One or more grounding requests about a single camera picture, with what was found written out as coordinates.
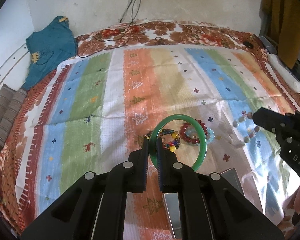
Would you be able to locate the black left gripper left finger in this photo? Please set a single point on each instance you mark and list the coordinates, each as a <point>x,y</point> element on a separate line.
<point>127,177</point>

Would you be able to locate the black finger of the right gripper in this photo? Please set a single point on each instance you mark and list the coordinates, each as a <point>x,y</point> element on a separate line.
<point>271,121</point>

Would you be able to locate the mustard yellow hanging garment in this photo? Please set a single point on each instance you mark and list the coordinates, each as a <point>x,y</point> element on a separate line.
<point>284,28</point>

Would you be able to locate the brown floral bedsheet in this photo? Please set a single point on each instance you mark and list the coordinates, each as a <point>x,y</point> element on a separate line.
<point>176,135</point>

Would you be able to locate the green jade bangle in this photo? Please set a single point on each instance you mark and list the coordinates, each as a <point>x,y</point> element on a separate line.
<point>201,134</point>

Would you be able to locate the striped colourful bed cloth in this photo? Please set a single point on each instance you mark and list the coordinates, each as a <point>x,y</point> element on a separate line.
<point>89,115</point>

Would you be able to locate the metal jewelry tin box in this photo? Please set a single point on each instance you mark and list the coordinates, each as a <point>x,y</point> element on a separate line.
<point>171,202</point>

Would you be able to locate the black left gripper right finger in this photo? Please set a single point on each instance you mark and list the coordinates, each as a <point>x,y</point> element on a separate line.
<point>176,177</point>

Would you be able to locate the teal blue garment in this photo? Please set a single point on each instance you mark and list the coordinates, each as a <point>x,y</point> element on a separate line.
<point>48,48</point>

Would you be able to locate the striped brown pillow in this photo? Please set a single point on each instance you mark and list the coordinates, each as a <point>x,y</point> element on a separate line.
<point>10,105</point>

